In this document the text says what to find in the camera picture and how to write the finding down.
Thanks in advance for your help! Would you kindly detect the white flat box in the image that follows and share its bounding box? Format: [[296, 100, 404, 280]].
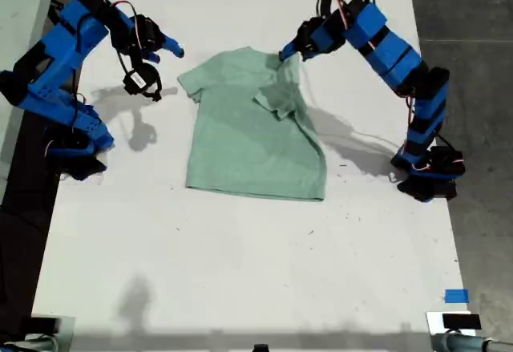
[[425, 310, 479, 337]]

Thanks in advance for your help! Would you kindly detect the pale green t-shirt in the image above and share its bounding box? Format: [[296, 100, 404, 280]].
[[176, 46, 328, 203]]

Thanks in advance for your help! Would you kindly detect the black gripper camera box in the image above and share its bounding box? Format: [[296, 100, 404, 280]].
[[122, 63, 164, 102]]

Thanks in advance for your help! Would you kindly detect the grey-green cloth bundle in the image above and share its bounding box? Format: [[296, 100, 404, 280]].
[[430, 330, 513, 352], [0, 334, 57, 352]]

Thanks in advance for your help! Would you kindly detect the small black box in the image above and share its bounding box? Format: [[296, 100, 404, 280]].
[[442, 314, 482, 331], [27, 317, 61, 335]]

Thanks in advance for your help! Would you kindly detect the black camera stalk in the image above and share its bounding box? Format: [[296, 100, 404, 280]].
[[127, 53, 147, 72], [315, 0, 336, 19]]

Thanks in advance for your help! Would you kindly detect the black stand leg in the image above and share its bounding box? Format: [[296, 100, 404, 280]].
[[46, 1, 64, 22]]

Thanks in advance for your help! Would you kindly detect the pale side bench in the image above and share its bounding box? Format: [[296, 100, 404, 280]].
[[0, 0, 59, 204]]

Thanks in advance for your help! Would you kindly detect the blue tape strip on table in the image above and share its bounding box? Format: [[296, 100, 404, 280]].
[[444, 288, 470, 304]]

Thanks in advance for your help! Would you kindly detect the pale grey box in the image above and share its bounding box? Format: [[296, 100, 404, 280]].
[[23, 314, 76, 352]]

